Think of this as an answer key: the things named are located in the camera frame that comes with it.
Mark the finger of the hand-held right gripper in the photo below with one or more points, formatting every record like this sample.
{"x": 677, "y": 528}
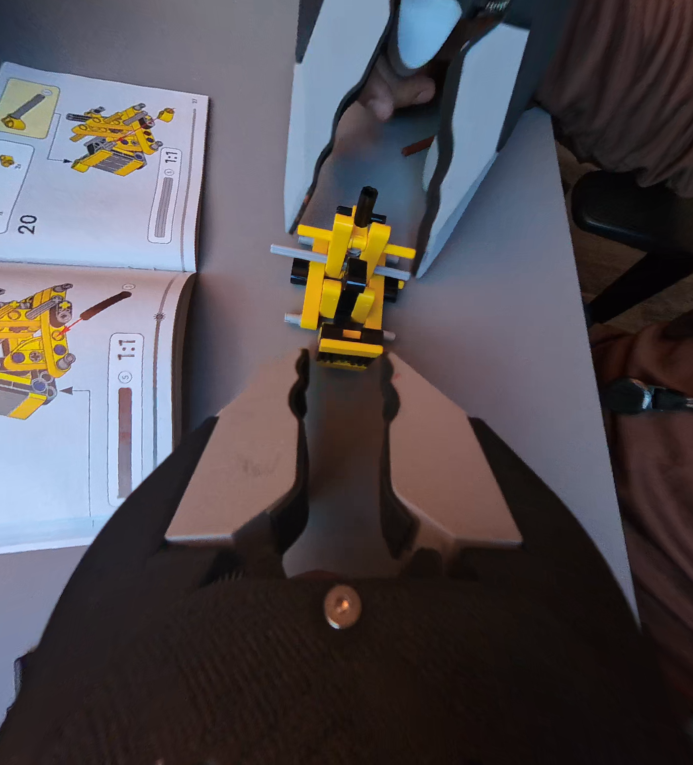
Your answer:
{"x": 322, "y": 119}
{"x": 478, "y": 119}

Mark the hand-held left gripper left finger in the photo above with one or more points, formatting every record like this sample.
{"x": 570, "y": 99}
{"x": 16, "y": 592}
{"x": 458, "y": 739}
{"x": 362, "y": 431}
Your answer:
{"x": 245, "y": 472}

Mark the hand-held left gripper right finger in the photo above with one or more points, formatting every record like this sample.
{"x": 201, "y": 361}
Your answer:
{"x": 451, "y": 478}

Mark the reddish brown lego axle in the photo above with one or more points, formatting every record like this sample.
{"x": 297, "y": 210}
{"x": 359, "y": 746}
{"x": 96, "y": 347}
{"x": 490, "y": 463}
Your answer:
{"x": 418, "y": 146}

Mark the yellow lego bulldozer model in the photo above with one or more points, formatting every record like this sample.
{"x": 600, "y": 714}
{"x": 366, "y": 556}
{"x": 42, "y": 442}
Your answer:
{"x": 337, "y": 299}

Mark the open lego instruction booklet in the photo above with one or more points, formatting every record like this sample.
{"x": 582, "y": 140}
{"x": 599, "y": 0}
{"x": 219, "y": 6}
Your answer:
{"x": 83, "y": 239}

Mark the person's right hand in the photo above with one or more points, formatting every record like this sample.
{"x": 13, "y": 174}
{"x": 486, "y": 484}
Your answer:
{"x": 397, "y": 91}

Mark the person's leg brown trousers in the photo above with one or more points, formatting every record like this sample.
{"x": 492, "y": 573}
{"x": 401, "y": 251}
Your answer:
{"x": 675, "y": 508}
{"x": 639, "y": 89}

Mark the black chair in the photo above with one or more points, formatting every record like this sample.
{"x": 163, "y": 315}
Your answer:
{"x": 612, "y": 203}

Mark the black knob lever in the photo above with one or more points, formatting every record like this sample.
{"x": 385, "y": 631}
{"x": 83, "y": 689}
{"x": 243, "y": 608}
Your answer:
{"x": 630, "y": 395}

